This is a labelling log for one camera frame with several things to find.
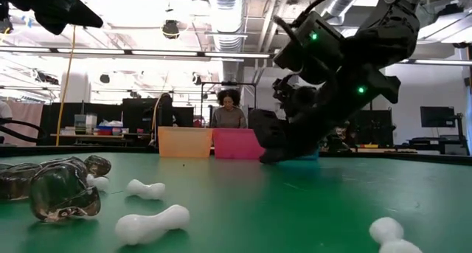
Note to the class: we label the person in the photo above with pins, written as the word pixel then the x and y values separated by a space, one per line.
pixel 339 138
pixel 166 111
pixel 228 113

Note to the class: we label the clear plastic storage box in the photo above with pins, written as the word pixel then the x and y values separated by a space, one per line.
pixel 85 123

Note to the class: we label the pink plastic bin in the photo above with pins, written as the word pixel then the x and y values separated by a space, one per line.
pixel 236 144

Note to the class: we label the black frame stand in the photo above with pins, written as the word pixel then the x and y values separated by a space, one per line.
pixel 228 83

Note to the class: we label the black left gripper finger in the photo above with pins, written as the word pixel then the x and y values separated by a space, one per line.
pixel 85 18

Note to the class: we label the blue plastic bin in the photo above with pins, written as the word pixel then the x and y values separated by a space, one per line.
pixel 309 156

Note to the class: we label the orange plastic bin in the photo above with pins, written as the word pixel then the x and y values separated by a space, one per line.
pixel 184 142

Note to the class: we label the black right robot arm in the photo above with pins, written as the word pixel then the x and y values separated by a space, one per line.
pixel 387 31

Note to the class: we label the black ceiling dome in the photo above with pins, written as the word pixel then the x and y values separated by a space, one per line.
pixel 170 28

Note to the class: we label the black computer monitor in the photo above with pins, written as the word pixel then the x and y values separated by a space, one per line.
pixel 437 116

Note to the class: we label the smooth silver air duct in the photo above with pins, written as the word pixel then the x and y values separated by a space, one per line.
pixel 341 2

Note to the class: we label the black desk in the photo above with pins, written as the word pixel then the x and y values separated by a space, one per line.
pixel 435 140

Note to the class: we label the red storage container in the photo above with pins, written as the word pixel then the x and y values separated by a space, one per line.
pixel 105 132

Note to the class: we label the ribbed silver air duct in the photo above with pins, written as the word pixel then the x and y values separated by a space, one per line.
pixel 225 20

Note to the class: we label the pink curtain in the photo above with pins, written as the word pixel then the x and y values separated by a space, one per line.
pixel 27 124

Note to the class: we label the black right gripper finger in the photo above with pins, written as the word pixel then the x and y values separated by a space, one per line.
pixel 269 131

